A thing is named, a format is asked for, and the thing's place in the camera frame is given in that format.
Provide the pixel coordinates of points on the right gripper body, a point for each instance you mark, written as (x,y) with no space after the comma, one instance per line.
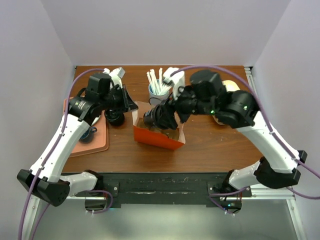
(184,105)

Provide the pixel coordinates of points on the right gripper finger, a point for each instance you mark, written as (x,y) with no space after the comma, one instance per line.
(166,107)
(165,122)

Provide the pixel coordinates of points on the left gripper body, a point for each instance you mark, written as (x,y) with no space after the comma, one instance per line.
(116,98)

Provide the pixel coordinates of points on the black cup lid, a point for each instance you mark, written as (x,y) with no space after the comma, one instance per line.
(160,118)

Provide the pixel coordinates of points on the cardboard cup carrier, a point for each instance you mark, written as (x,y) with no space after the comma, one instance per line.
(217,121)
(169,133)

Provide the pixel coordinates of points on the single black cup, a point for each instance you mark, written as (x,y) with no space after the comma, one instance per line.
(150,118)

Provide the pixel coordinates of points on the orange paper bag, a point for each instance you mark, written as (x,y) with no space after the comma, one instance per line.
(142,135)

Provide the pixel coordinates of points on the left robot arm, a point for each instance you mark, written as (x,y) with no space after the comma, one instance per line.
(104,91)

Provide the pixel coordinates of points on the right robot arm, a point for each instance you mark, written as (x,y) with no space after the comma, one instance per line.
(241,110)

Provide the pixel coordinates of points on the blue straw holder cup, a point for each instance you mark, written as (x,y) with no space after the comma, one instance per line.
(155,99)

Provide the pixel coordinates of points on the stack of black lids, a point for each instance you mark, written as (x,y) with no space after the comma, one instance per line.
(115,119)

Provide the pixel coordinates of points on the white wrapped straws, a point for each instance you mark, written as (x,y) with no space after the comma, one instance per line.
(157,82)

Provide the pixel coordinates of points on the dark blue mug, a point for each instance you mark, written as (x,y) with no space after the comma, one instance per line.
(88,136)

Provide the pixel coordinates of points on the pink tray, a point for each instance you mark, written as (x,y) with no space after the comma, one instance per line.
(100,140)

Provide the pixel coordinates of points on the cream square plate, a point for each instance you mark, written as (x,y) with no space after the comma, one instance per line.
(230,86)

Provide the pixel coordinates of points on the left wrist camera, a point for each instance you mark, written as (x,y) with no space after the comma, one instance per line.
(116,75)

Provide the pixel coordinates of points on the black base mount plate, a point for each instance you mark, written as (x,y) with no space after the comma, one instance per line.
(162,188)

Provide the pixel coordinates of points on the aluminium frame rail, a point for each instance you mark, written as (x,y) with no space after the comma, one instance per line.
(270,214)

